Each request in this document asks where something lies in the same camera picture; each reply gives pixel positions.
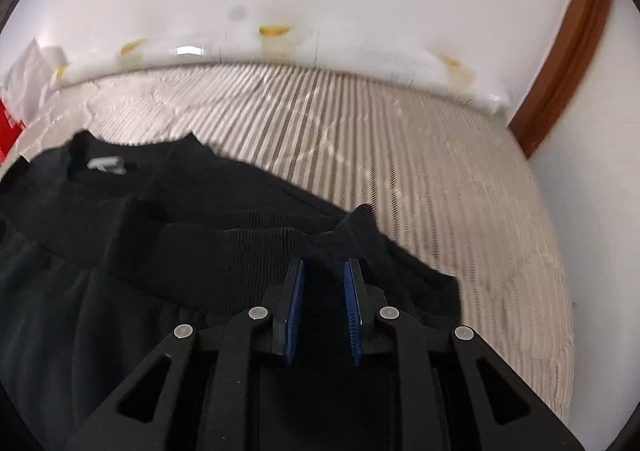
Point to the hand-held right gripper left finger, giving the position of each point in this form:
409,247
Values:
295,316

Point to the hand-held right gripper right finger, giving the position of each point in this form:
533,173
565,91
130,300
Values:
352,316

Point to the black t-shirt with white print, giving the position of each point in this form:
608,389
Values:
150,256

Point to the striped bed sheet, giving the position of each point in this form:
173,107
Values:
400,161

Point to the white pillow with yellow patch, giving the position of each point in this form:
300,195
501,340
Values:
350,53

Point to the red paper bag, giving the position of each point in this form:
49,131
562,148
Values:
9,128

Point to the white plastic bag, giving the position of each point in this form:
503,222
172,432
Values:
30,76

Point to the brown wooden door frame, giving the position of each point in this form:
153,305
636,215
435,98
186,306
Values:
570,46

